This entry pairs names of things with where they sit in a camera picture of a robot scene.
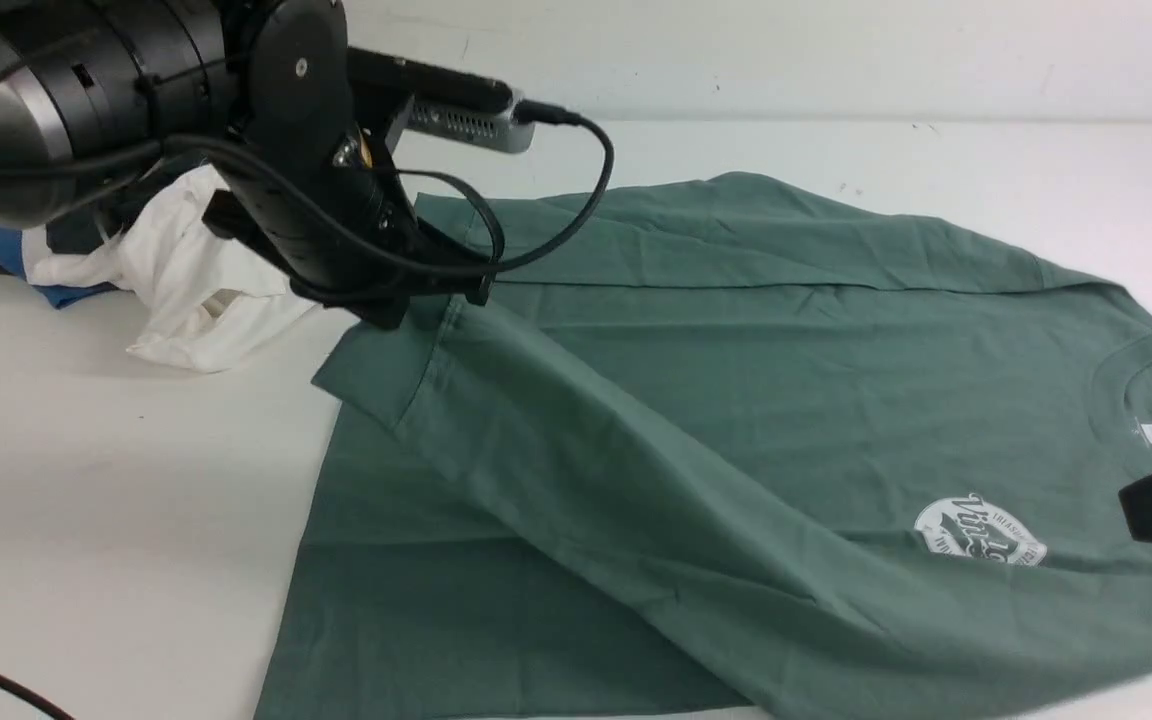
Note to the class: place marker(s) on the green long-sleeve top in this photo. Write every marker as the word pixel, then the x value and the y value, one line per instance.
pixel 737 444

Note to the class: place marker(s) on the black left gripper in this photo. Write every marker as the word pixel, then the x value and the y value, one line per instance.
pixel 329 207

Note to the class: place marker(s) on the white crumpled shirt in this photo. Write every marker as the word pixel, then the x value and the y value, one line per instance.
pixel 211 302

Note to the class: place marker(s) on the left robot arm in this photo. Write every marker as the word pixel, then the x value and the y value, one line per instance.
pixel 96 95

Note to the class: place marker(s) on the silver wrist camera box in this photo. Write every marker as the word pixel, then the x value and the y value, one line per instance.
pixel 446 103

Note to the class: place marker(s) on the blue crumpled shirt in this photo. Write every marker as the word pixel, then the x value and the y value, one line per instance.
pixel 66 260

